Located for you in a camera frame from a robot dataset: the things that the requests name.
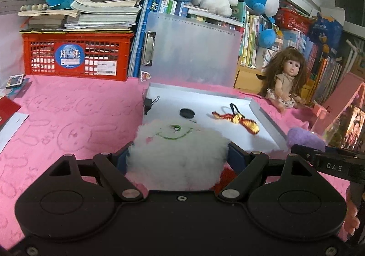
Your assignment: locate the black binder clip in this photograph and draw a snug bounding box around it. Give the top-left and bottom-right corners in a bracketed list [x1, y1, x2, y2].
[143, 95, 161, 115]

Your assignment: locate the red plastic basket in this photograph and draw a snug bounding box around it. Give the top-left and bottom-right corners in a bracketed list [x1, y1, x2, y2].
[275, 7, 315, 35]

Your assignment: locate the white paper sheet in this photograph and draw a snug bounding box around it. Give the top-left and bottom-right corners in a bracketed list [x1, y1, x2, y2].
[0, 112, 29, 154]

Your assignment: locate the row of books behind case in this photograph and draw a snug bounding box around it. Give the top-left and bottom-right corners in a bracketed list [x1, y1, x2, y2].
[128, 0, 246, 78]

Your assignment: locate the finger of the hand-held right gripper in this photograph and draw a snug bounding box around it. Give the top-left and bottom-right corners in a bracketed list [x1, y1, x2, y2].
[291, 144, 326, 166]

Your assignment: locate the pink embossed blanket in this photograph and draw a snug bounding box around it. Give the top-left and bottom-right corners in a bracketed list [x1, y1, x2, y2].
[0, 12, 365, 256]

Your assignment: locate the row of children's books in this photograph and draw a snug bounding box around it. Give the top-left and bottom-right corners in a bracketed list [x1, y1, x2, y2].
[239, 11, 283, 69]

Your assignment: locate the wooden bead string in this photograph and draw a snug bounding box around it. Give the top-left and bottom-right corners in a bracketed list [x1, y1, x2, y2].
[21, 3, 50, 12]

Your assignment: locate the red yellow knitted ornament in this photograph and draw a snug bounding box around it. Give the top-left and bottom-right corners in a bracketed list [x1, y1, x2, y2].
[211, 103, 260, 135]

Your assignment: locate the black round disc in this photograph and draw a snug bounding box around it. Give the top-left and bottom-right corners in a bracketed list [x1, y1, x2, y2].
[179, 108, 196, 119]

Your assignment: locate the white metal rack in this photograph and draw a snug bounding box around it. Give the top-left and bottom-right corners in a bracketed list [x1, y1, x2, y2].
[345, 39, 365, 75]

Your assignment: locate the purple fluffy toy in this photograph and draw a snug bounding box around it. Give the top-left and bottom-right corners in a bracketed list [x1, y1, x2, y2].
[286, 127, 326, 152]

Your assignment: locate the translucent plastic case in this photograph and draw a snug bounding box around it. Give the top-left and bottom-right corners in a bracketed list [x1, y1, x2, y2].
[141, 12, 287, 154]

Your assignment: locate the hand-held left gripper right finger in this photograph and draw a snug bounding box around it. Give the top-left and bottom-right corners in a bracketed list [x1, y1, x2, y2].
[218, 142, 314, 202]

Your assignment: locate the pink board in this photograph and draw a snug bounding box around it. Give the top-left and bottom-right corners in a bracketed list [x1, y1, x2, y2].
[321, 71, 365, 119]

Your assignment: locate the pink foam block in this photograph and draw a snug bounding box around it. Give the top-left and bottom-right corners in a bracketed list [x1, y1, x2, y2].
[313, 103, 328, 116]

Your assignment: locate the person's right hand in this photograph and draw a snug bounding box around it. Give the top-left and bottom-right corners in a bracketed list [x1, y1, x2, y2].
[345, 187, 360, 241]

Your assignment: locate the long-haired baby doll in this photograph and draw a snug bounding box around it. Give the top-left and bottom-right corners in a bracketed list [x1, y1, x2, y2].
[260, 46, 310, 114]

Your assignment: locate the red plastic crate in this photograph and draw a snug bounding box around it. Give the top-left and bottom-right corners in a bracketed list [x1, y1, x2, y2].
[21, 30, 134, 82]

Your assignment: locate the printed picture card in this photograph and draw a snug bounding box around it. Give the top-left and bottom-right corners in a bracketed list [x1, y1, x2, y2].
[342, 105, 365, 150]

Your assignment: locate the white fluffy plush toy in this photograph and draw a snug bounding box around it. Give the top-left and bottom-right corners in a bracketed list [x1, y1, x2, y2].
[125, 119, 230, 191]

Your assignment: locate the red cloth item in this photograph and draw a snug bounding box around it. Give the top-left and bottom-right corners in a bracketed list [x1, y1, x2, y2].
[213, 167, 238, 192]

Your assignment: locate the red booklet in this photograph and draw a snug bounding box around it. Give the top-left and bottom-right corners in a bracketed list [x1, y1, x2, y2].
[0, 95, 22, 127]

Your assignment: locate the clear glass mug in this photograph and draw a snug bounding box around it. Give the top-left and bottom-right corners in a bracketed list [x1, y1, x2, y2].
[310, 109, 341, 146]

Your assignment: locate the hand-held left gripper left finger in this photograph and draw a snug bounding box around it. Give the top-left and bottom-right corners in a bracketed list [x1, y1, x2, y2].
[47, 142, 144, 203]

